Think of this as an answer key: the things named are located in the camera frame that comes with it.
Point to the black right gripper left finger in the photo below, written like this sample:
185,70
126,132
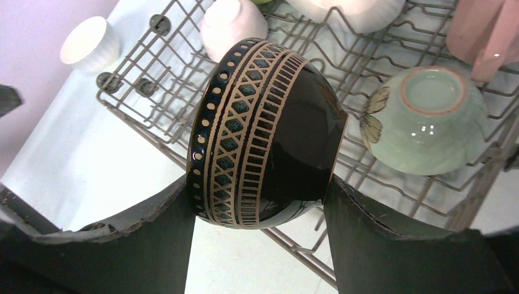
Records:
144,249

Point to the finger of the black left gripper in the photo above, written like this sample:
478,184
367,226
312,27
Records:
10,99

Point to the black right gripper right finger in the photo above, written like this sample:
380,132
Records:
376,249

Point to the green ceramic bowl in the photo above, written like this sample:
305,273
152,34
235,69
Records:
425,120

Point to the brown dotted bowl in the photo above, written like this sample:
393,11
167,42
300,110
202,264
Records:
265,138

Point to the small white bowl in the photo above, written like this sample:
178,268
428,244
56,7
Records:
228,21

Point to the large white plate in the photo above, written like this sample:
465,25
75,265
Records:
362,16

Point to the pink mug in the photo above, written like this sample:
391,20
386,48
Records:
484,34

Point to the grey wire dish rack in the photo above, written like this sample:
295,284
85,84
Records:
158,87

